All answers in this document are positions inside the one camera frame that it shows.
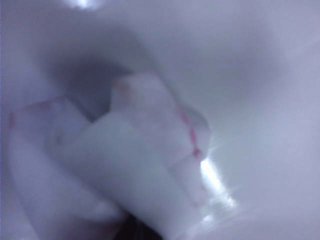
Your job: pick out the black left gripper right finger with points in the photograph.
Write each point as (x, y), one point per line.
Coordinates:
(146, 233)

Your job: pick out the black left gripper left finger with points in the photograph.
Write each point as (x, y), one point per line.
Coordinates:
(126, 231)

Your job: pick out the white wet wipe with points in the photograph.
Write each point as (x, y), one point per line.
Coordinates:
(130, 150)

